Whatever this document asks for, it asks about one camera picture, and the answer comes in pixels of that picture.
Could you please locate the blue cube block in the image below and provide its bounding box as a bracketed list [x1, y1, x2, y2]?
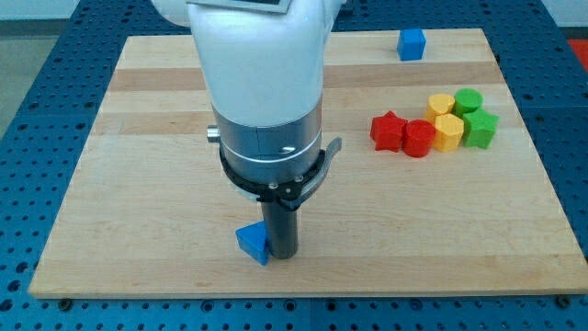
[397, 29, 426, 61]

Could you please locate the wooden board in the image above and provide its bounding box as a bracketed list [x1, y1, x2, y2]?
[28, 29, 587, 299]

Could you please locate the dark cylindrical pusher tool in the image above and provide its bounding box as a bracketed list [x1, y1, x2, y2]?
[261, 202, 299, 259]

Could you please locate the red cylinder block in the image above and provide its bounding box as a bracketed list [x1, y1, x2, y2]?
[402, 120, 436, 158]

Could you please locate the yellow hexagon block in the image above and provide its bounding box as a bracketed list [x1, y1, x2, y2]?
[433, 114, 465, 153]

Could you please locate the yellow heart block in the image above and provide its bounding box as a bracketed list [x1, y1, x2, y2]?
[424, 94, 455, 123]

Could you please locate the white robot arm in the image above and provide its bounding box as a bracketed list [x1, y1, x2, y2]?
[153, 0, 344, 184]

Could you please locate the black clamp with lever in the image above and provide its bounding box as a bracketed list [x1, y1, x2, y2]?
[220, 137, 343, 211]

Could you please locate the green cylinder block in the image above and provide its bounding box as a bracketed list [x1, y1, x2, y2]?
[453, 88, 483, 118]

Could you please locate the green star block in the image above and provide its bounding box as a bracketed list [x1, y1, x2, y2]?
[462, 108, 500, 149]

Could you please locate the red star block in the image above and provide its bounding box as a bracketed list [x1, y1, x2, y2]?
[370, 111, 408, 153]

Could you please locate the blue triangle block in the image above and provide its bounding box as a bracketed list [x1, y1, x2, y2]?
[235, 221, 269, 266]

